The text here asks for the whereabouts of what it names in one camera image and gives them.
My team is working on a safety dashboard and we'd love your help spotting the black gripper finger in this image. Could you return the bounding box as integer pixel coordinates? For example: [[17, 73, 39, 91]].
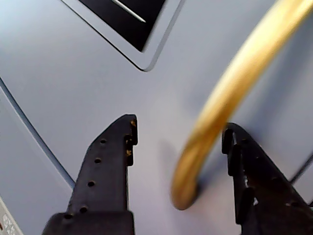
[[41, 114, 138, 235], [221, 122, 313, 235]]

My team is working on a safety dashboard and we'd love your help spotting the gold shopping list door handle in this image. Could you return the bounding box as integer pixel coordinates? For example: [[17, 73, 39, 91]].
[[171, 0, 313, 211]]

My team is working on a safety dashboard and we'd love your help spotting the blue shopping list cabinet door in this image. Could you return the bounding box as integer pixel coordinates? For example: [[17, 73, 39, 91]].
[[0, 0, 313, 235]]

